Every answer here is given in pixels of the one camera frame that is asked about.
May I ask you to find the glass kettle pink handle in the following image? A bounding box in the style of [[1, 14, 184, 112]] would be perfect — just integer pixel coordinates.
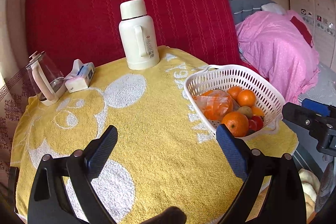
[[26, 51, 67, 106]]

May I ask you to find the black phone on table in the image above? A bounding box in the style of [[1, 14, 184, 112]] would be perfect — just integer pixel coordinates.
[[8, 166, 19, 213]]

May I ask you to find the white pillow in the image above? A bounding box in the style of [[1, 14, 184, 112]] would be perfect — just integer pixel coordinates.
[[261, 3, 286, 15]]

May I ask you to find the grey gloved right hand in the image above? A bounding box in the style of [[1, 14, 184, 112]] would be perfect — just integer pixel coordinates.
[[315, 154, 335, 213]]

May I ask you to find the white wardrobe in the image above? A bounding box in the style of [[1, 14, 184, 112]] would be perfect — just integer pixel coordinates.
[[289, 0, 335, 71]]

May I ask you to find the small orange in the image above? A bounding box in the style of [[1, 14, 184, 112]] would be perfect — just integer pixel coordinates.
[[236, 89, 256, 107]]

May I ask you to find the white plastic basket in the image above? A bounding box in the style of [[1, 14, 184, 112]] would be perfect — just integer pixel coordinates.
[[184, 64, 285, 140]]

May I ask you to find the pink duvet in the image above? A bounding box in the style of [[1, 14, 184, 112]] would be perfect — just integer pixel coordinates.
[[235, 10, 319, 103]]

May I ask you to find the brown round fruit in basket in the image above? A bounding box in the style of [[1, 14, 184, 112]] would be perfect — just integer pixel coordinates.
[[238, 106, 253, 119]]

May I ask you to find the tissue pack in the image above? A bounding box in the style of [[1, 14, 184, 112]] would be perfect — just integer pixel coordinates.
[[64, 59, 95, 93]]

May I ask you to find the brown kiwi fruit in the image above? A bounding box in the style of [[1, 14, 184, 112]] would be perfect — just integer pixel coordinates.
[[251, 106, 265, 119]]

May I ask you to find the plastic bag of oranges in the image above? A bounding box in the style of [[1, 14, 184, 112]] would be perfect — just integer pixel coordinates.
[[193, 89, 234, 121]]

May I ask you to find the patterned curtain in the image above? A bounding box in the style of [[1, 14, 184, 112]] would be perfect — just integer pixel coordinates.
[[0, 68, 34, 190]]

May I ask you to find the cream thermos flask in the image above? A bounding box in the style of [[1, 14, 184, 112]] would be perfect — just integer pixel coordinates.
[[118, 0, 160, 71]]

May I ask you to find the red tomato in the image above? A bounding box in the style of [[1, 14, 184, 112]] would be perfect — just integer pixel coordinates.
[[252, 115, 264, 131], [248, 119, 257, 134]]

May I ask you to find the yellow white towel cloth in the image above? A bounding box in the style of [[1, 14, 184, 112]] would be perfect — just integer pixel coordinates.
[[10, 45, 299, 224]]

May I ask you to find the large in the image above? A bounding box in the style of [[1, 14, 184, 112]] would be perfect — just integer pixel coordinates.
[[221, 111, 249, 138]]

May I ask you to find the red blanket backdrop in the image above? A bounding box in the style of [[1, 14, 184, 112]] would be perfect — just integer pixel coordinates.
[[26, 0, 240, 74]]

